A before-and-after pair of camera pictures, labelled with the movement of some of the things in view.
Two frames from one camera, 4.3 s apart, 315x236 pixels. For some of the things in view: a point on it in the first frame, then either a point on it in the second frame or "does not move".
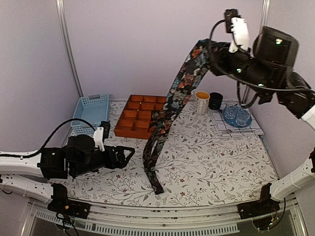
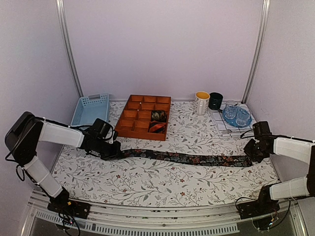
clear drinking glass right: x=243 y=116 does not move
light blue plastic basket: x=93 y=108 does not move
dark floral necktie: x=199 y=60 -> x=197 y=159
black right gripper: x=218 y=67 -> x=248 y=149
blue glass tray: x=236 y=116 does not move
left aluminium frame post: x=61 y=20 does not move
